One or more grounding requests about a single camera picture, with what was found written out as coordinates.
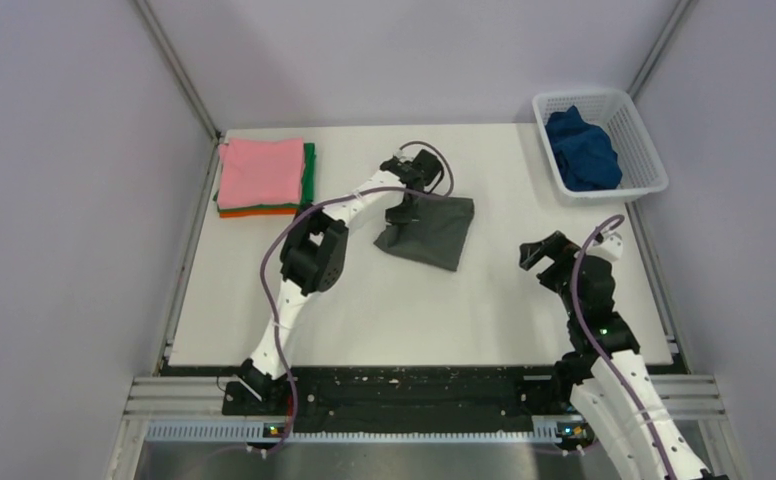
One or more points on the grey cable duct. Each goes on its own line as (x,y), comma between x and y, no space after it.
(208,431)

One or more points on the green folded t-shirt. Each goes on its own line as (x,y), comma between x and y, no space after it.
(308,181)

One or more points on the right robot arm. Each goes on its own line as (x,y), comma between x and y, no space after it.
(605,378)

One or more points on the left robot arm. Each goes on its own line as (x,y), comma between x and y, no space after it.
(308,256)

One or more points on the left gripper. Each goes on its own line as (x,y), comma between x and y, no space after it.
(401,216)

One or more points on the pink folded t-shirt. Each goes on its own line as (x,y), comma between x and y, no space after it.
(260,172)

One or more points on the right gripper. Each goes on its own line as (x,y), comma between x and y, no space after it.
(559,246)

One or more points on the orange folded t-shirt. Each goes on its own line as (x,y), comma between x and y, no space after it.
(273,211)

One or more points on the blue t-shirt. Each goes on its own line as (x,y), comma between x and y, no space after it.
(583,153)

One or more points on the white plastic basket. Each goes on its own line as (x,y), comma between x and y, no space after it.
(615,112)

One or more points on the dark grey t-shirt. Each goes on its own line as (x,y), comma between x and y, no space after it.
(437,238)

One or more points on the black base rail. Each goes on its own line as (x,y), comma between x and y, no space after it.
(433,399)

